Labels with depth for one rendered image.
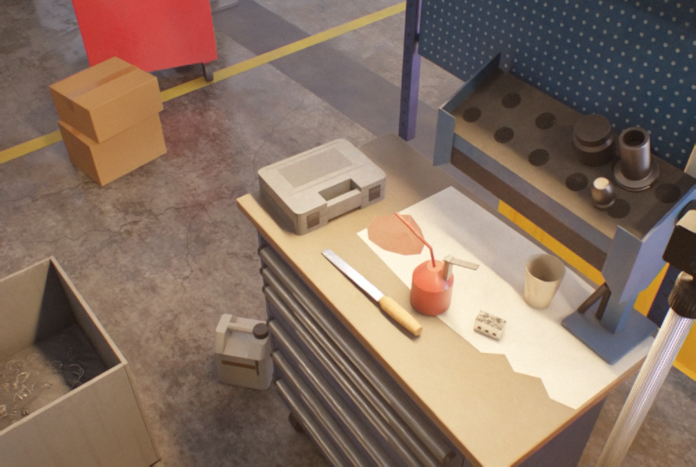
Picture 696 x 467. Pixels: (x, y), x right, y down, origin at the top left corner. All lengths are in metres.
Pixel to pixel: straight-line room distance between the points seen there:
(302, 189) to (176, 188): 1.76
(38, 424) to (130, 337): 0.86
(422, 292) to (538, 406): 0.30
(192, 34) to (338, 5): 1.38
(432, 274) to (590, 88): 0.47
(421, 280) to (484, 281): 0.19
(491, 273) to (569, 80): 0.45
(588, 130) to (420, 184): 0.59
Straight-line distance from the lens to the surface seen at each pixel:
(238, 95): 3.95
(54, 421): 1.96
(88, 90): 3.35
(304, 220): 1.57
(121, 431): 2.12
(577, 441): 1.82
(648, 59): 1.32
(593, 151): 1.29
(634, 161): 1.24
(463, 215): 1.67
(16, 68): 4.62
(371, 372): 1.46
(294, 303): 1.67
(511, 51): 1.52
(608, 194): 1.24
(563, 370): 1.41
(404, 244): 1.56
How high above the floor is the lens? 2.05
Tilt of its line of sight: 41 degrees down
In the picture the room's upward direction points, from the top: straight up
